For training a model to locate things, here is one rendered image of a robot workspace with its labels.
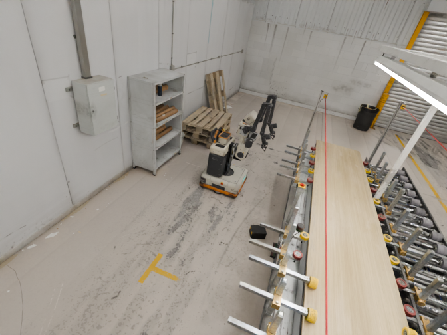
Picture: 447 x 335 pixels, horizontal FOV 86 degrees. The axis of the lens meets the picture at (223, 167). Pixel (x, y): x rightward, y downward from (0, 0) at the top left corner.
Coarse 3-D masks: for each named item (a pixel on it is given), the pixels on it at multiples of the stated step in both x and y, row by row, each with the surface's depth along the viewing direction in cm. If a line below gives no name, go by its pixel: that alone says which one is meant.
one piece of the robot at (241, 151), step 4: (240, 124) 341; (244, 124) 339; (252, 124) 348; (248, 132) 344; (244, 136) 354; (248, 136) 353; (240, 140) 361; (240, 144) 359; (244, 144) 361; (240, 148) 362; (244, 148) 360; (248, 148) 373; (236, 152) 368; (240, 152) 365; (244, 152) 363; (236, 156) 371; (240, 156) 369; (244, 156) 366
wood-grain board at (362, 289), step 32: (320, 160) 353; (352, 160) 368; (320, 192) 284; (352, 192) 294; (320, 224) 238; (352, 224) 245; (320, 256) 205; (352, 256) 210; (384, 256) 215; (320, 288) 179; (352, 288) 183; (384, 288) 187; (320, 320) 160; (352, 320) 163; (384, 320) 166
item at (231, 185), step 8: (232, 168) 415; (240, 168) 419; (208, 176) 386; (224, 176) 392; (232, 176) 395; (240, 176) 398; (200, 184) 396; (208, 184) 391; (216, 184) 385; (224, 184) 380; (232, 184) 378; (240, 184) 384; (224, 192) 387; (232, 192) 382
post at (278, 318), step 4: (280, 312) 134; (276, 316) 134; (280, 316) 132; (276, 320) 135; (280, 320) 134; (272, 324) 139; (276, 324) 137; (272, 328) 140; (276, 328) 139; (272, 332) 142
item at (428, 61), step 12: (384, 48) 216; (396, 48) 205; (408, 60) 151; (420, 60) 134; (432, 60) 121; (444, 60) 215; (432, 72) 122; (444, 72) 106; (432, 108) 234; (420, 132) 247; (408, 144) 257; (396, 168) 271; (384, 180) 285
